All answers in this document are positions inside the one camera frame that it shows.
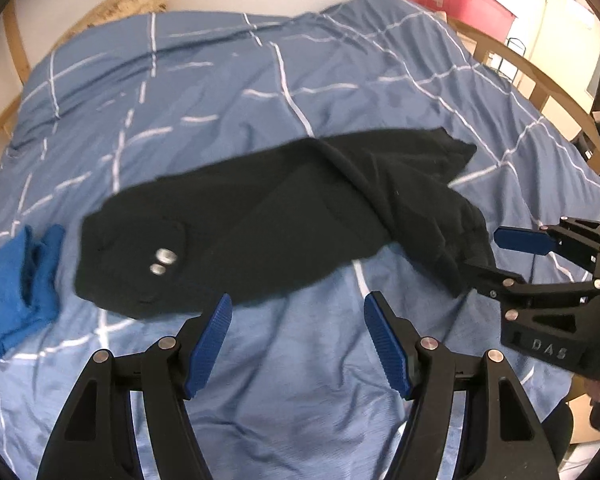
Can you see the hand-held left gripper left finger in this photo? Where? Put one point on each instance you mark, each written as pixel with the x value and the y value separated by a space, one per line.
pixel 211 342

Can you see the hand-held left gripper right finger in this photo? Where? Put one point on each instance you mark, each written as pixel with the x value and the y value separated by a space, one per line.
pixel 385 345

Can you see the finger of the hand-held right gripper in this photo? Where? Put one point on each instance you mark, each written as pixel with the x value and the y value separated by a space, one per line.
pixel 495 280
pixel 522 240

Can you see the black pants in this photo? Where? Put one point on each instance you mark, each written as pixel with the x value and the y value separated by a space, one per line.
pixel 280 220

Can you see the person's right hand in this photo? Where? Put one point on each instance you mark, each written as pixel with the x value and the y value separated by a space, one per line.
pixel 597 391

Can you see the folded blue cloth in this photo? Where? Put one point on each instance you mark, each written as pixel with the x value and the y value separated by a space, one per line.
pixel 20 290

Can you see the red storage box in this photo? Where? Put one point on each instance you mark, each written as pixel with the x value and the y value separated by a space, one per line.
pixel 465 2

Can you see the blue checked blanket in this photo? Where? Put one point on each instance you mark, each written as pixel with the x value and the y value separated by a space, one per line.
pixel 290 90

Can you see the beige patterned pillow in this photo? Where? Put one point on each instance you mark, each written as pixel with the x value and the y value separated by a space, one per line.
pixel 125 2

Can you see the wooden bed frame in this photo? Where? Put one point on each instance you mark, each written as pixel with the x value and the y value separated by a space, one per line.
pixel 525 67

